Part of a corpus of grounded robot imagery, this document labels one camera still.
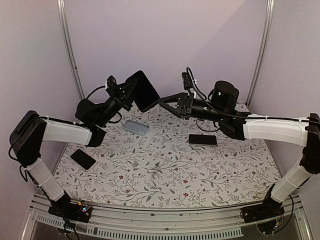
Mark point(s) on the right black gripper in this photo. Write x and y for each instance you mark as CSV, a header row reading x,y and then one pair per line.
x,y
185,101

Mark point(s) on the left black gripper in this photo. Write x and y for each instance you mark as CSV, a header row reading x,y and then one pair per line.
x,y
122,96

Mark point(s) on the light blue phone case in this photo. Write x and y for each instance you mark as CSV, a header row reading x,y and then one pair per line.
x,y
135,127

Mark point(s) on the black phone with white edge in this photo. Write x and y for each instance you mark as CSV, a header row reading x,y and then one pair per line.
x,y
83,160

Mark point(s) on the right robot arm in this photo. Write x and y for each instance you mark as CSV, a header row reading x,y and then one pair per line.
x,y
303,132

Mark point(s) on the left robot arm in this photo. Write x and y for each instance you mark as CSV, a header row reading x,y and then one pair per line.
x,y
32,130

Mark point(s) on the floral patterned table mat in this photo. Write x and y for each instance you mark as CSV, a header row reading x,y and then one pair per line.
x,y
162,170

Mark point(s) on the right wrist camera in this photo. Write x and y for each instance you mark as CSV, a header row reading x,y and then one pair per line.
x,y
187,84

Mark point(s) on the left aluminium frame post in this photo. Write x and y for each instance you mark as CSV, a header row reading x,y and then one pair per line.
x,y
61,8

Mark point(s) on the aluminium frame post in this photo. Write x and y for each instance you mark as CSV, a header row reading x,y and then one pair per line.
x,y
267,25
61,8

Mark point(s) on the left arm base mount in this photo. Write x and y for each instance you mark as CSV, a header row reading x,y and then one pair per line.
x,y
80,212

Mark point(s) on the front aluminium rail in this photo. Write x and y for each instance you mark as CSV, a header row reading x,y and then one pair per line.
x,y
115,222

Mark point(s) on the right aluminium frame post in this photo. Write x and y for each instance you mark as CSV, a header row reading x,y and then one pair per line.
x,y
267,25

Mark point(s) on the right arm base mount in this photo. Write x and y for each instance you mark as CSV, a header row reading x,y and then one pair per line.
x,y
269,214

